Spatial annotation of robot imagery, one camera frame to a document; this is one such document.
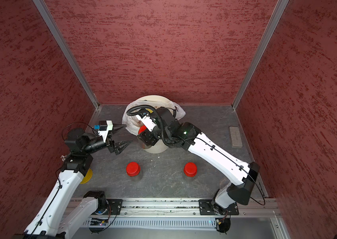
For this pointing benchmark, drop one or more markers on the grey rectangular pad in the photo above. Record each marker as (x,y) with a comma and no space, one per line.
(235,135)

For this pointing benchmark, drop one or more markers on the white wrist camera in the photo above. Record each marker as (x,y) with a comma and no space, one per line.
(103,128)
(146,119)

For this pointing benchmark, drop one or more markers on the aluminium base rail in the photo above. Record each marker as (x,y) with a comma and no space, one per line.
(185,207)

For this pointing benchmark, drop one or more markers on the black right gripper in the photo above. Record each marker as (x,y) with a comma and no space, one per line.
(149,137)

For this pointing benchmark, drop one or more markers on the yellow pencil cup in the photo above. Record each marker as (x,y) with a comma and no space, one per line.
(87,177)

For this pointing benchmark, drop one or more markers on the red lid jar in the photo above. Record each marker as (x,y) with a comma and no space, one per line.
(142,129)
(190,171)
(134,171)

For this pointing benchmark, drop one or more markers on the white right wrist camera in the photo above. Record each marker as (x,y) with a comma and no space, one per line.
(146,119)

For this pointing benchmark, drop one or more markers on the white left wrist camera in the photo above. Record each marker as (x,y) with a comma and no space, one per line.
(103,128)

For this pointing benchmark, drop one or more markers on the cream plastic trash bin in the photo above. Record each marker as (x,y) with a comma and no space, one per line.
(159,101)

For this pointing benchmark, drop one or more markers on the white printed bin liner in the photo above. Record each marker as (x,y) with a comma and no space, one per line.
(129,120)

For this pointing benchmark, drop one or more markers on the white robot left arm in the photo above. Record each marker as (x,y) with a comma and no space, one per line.
(49,222)

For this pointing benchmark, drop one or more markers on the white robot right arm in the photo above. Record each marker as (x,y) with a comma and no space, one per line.
(242,175)

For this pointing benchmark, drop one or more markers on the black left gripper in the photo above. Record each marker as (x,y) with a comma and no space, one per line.
(117,148)

